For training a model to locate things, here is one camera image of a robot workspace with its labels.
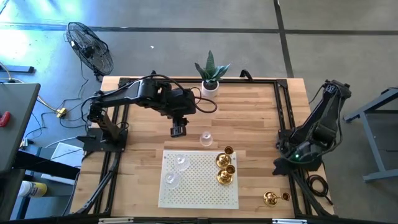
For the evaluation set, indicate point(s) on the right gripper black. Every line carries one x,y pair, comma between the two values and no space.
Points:
295,166

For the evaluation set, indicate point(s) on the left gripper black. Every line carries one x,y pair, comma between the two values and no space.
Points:
179,129

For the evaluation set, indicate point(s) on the clear glass candle holder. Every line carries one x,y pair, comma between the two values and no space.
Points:
206,139
172,180
181,162

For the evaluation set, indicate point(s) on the gold candlestick holder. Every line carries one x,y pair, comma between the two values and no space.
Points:
224,178
270,198
223,160

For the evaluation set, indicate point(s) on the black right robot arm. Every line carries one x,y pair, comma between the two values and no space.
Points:
326,124

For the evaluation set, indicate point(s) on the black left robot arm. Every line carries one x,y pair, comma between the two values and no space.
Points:
149,93

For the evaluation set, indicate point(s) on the white plant pot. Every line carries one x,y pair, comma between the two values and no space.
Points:
210,92

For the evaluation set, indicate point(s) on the silver metal clamp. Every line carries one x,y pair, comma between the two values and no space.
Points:
115,221
289,221

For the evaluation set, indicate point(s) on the green succulent plant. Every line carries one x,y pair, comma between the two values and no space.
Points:
211,73

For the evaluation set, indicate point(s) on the white perforated metal shelf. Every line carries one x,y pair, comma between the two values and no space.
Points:
199,193

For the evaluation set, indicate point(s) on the white paper sheet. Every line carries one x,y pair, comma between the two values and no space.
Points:
66,155

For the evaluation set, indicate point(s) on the yellow power plug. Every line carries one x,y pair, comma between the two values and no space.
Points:
61,112

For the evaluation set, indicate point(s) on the black floor fan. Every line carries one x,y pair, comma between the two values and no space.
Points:
90,49

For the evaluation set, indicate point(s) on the yellow and white can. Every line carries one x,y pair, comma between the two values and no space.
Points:
34,189

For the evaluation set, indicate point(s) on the grey cabinet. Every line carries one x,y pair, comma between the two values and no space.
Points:
15,124

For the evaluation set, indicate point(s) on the black floor bar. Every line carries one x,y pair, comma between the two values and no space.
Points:
18,69

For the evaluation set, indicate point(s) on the black aluminium table frame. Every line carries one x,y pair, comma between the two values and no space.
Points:
248,81

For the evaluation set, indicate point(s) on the grey metal table frame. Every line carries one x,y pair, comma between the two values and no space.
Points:
375,152

